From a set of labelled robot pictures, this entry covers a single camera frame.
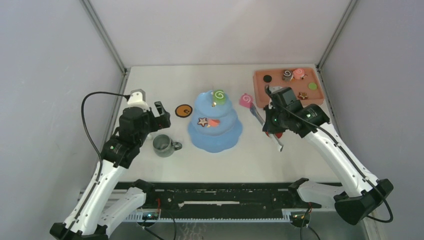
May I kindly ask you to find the blue three-tier cake stand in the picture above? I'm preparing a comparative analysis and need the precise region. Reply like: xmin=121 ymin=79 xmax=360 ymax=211
xmin=187 ymin=90 xmax=243 ymax=153

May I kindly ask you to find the light pink swirl roll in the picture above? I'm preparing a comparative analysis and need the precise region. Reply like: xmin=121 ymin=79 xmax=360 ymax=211
xmin=292 ymin=68 xmax=307 ymax=80

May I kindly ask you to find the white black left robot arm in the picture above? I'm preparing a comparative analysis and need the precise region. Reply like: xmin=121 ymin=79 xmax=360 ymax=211
xmin=49 ymin=101 xmax=171 ymax=240

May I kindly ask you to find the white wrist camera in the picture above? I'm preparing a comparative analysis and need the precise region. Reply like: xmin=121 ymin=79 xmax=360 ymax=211
xmin=127 ymin=89 xmax=150 ymax=111
xmin=266 ymin=86 xmax=282 ymax=96

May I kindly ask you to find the dark green glazed mug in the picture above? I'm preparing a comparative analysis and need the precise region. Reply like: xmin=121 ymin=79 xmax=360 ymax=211
xmin=152 ymin=134 xmax=183 ymax=158

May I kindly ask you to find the magenta swirl roll cake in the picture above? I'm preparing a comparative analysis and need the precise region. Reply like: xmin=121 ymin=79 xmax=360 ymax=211
xmin=239 ymin=93 xmax=254 ymax=109

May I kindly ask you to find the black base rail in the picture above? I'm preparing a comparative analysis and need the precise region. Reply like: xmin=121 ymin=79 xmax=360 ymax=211
xmin=115 ymin=182 xmax=327 ymax=220

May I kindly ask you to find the red round coaster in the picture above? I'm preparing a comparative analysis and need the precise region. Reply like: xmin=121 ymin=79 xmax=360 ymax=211
xmin=266 ymin=132 xmax=283 ymax=139

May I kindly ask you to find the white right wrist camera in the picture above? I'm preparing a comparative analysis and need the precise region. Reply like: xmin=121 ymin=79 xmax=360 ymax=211
xmin=266 ymin=86 xmax=282 ymax=96

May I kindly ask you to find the pink cake slice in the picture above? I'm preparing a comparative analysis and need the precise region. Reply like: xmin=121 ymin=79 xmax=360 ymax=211
xmin=207 ymin=118 xmax=221 ymax=128

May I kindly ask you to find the green macaron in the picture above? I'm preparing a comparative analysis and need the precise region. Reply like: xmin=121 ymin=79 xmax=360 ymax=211
xmin=308 ymin=82 xmax=318 ymax=91

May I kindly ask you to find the pink rectangular tray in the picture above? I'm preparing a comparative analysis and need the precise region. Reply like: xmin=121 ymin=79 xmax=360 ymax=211
xmin=253 ymin=67 xmax=325 ymax=108

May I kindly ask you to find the white star cookie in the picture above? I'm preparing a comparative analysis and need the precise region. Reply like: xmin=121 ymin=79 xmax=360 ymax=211
xmin=197 ymin=117 xmax=209 ymax=128

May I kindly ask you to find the black left camera cable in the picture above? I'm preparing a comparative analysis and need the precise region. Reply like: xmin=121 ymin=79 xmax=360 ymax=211
xmin=81 ymin=91 xmax=131 ymax=186

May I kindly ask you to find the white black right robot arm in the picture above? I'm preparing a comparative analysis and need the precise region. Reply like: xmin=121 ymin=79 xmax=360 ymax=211
xmin=262 ymin=85 xmax=394 ymax=225

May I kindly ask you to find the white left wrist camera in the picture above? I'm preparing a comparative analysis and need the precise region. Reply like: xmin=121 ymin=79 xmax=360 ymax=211
xmin=127 ymin=89 xmax=150 ymax=111

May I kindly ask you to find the brown swirl roll cake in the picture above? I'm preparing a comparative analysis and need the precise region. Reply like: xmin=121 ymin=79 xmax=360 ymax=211
xmin=282 ymin=69 xmax=294 ymax=82

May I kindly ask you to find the orange round coaster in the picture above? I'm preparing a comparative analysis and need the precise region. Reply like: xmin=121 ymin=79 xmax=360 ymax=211
xmin=174 ymin=104 xmax=193 ymax=118

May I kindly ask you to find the brown star cookie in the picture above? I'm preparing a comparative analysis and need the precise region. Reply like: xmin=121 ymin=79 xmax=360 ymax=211
xmin=297 ymin=92 xmax=309 ymax=100

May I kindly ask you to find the green swirl roll cake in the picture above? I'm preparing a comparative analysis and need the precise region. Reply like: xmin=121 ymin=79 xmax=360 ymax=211
xmin=212 ymin=89 xmax=226 ymax=106

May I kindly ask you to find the black round cookie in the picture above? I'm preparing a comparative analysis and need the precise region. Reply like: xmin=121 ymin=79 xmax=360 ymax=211
xmin=263 ymin=75 xmax=273 ymax=83

